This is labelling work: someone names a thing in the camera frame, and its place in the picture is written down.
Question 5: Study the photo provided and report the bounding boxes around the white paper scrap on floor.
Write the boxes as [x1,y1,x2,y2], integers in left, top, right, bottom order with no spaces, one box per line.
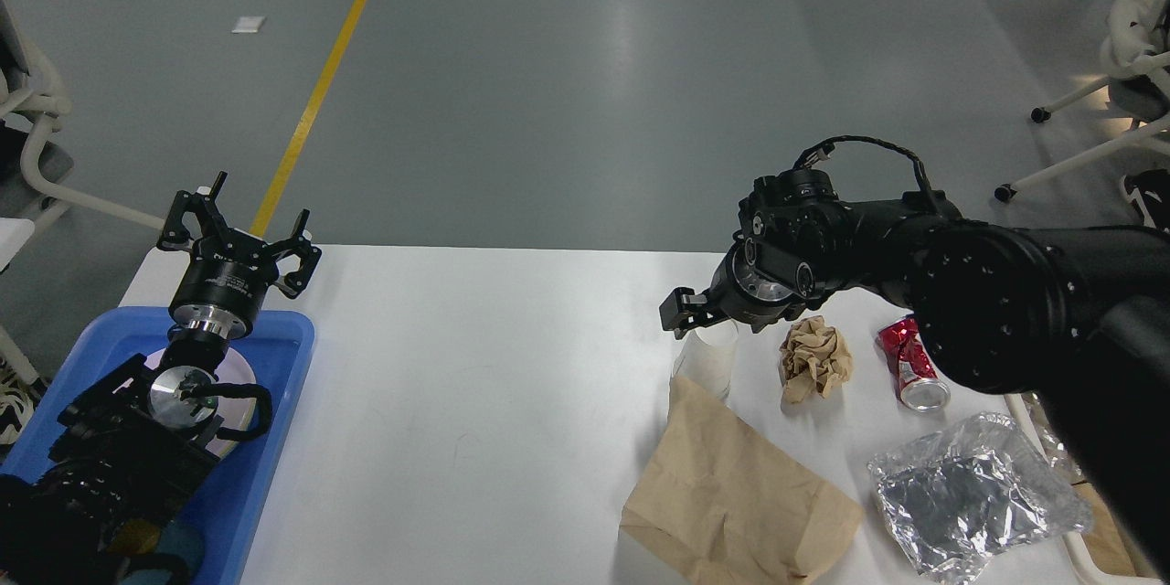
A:
[230,16,266,35]

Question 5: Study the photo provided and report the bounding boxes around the aluminium foil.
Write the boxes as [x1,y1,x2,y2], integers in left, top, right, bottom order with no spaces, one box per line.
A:
[867,411,1094,584]

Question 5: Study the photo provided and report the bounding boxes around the white office chair left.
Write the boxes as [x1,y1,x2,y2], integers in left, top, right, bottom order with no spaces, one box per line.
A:
[1,0,163,234]

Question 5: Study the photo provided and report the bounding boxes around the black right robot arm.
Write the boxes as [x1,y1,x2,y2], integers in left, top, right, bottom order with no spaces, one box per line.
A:
[659,135,1169,580]

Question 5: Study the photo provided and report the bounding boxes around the brown paper bag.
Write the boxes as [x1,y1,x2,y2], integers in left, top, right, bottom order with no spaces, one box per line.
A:
[620,376,863,584]

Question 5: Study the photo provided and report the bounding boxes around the white office chair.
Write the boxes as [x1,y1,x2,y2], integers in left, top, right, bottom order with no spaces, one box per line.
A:
[1,0,163,234]
[995,0,1169,205]

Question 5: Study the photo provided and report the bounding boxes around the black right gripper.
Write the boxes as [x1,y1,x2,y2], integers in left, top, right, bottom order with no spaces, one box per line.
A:
[659,242,805,339]

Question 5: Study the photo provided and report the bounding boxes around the foil scrap in bin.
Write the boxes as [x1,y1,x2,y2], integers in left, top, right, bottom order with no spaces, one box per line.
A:
[1021,392,1086,484]

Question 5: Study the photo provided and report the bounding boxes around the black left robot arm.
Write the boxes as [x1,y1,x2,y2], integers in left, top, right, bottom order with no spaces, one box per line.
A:
[4,173,322,584]

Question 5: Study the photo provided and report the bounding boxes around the crumpled brown paper ball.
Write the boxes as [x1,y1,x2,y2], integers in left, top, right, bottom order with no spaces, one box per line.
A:
[779,315,854,405]

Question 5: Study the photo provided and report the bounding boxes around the shoe on floor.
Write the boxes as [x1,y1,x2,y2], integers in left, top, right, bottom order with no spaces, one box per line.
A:
[1120,168,1169,232]

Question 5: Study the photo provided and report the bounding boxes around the white paper cup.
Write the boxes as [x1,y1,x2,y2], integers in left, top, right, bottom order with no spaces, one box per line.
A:
[670,321,739,401]

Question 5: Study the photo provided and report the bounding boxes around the dark teal mug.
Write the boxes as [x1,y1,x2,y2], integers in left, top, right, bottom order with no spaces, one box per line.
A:
[110,521,205,584]

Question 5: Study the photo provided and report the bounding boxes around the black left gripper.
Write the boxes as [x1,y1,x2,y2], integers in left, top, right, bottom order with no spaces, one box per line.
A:
[157,170,322,339]

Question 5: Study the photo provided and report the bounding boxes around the blue plastic tray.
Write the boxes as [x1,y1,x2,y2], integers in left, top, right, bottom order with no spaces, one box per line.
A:
[4,307,316,584]

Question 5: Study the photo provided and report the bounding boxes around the white plastic bin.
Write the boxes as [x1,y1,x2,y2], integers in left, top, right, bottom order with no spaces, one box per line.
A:
[1004,394,1162,584]

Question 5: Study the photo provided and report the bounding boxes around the white office chair right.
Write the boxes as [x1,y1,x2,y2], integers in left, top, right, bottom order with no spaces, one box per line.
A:
[995,0,1169,205]

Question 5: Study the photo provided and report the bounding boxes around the crushed red soda can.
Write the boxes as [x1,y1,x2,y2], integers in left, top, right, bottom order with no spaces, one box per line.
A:
[878,315,952,413]

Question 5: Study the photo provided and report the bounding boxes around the brown paper in bin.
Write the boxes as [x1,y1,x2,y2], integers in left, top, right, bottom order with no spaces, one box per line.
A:
[1073,482,1138,577]

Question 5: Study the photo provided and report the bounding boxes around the white table corner left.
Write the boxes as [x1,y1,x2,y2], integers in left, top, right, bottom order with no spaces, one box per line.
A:
[0,216,35,271]

